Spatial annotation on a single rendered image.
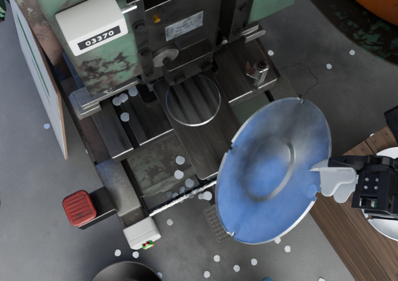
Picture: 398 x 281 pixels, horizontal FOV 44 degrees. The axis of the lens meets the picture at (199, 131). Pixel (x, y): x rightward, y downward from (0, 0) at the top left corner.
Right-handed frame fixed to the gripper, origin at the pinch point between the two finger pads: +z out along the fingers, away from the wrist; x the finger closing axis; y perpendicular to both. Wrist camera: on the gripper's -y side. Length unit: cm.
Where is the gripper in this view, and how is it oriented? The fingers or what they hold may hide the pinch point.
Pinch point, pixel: (318, 166)
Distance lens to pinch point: 84.5
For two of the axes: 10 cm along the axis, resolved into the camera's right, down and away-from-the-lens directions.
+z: -7.1, 0.3, 7.1
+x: 6.7, 3.4, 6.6
